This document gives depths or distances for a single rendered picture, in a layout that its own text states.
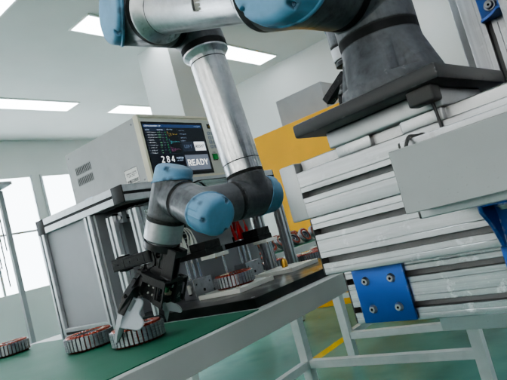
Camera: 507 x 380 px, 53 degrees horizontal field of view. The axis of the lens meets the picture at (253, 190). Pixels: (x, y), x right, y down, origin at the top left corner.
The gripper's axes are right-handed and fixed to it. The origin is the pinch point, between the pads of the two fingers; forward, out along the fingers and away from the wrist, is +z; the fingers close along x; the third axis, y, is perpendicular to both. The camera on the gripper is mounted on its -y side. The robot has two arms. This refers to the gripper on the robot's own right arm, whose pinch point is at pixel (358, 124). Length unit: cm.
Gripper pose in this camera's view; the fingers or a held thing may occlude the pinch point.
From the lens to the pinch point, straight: 162.3
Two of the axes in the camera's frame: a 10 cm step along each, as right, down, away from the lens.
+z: 2.6, 9.6, -0.9
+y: 6.7, -2.5, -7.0
